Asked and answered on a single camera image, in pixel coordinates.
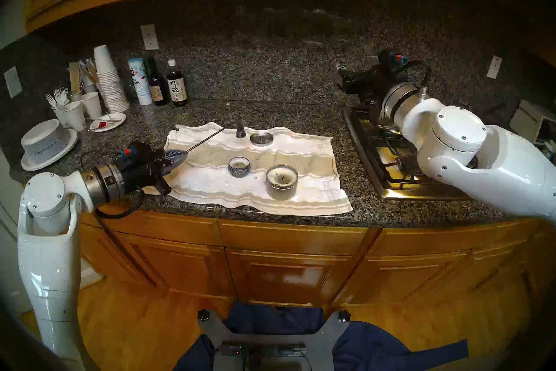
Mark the small white plate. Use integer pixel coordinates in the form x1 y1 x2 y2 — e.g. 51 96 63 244
89 112 127 133

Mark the wooden base cabinet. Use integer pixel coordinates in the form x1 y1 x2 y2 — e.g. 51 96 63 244
78 201 556 311

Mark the grey bowl stack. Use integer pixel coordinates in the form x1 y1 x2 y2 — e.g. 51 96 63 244
20 118 68 157

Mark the tan wooden stick bundle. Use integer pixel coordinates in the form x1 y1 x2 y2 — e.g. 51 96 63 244
68 61 82 94
78 58 99 86

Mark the small dark glass bottle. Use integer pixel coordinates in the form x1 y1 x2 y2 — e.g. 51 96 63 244
145 56 169 107

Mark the white box appliance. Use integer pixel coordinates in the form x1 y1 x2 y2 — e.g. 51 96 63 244
509 99 556 145

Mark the black metal candle snuffer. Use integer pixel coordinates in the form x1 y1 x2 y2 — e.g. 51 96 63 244
183 119 248 155

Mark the white capped soy sauce bottle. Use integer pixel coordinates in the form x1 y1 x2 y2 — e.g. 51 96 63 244
166 59 189 108

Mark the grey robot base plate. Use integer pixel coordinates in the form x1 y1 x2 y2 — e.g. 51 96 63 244
197 309 352 371

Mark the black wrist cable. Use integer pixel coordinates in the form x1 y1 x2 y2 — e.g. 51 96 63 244
94 189 146 220
406 59 433 88

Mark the silver tin candle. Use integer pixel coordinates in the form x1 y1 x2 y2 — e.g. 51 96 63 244
265 164 300 201

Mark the stainless gas cooktop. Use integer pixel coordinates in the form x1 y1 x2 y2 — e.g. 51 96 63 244
342 107 475 201

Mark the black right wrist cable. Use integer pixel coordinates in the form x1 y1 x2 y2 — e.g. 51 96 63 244
406 59 433 88

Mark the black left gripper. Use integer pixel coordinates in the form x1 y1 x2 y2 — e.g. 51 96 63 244
113 140 189 193

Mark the dark blue cloth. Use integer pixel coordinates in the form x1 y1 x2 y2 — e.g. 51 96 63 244
173 300 470 371

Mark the white beige striped towel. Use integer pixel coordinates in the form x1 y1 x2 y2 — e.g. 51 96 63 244
141 122 354 217

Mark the patterned bowl candle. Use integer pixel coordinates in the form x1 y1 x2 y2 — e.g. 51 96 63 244
228 156 252 179

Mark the white wall outlet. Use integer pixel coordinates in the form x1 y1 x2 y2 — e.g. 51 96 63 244
140 23 160 51
3 66 23 99
486 55 503 80

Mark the white salt canister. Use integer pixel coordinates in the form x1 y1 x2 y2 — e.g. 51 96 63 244
128 57 154 106

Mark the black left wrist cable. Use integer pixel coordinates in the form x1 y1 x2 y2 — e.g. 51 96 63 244
94 189 146 220

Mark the white paper cup stack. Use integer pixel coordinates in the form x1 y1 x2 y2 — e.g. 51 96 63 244
93 45 130 114

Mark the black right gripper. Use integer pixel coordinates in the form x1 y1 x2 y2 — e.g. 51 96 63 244
336 48 424 108

